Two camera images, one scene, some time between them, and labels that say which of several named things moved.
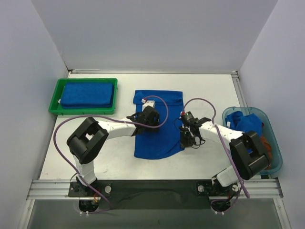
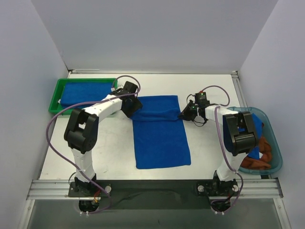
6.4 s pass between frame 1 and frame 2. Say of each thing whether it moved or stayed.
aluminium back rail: stayed
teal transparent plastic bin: stayed
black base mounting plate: stayed
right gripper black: moved
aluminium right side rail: stayed
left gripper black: moved
